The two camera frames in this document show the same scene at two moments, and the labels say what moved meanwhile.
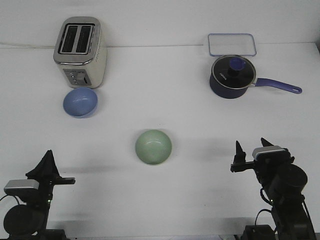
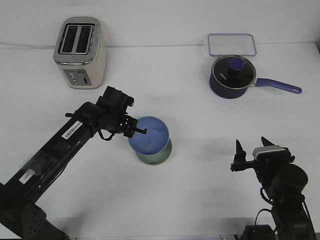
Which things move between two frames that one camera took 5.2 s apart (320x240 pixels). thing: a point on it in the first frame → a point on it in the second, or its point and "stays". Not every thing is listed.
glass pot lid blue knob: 233,71 stays
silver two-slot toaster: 80,52 stays
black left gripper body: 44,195 → 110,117
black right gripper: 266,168 stays
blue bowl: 80,102 → 156,138
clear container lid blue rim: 231,44 stays
